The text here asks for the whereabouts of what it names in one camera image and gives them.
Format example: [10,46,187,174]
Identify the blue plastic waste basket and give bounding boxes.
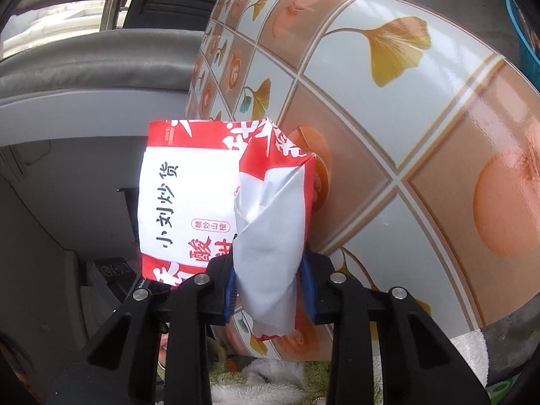
[505,0,540,81]

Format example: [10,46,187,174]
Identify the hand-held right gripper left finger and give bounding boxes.
[46,255,241,405]

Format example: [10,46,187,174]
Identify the red white paper bag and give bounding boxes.
[137,117,317,342]

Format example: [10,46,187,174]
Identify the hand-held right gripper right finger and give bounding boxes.
[299,249,492,405]

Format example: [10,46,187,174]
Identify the grey padded chair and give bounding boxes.
[0,0,224,144]

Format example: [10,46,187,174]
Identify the black appliance with dials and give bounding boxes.
[90,257,145,301]

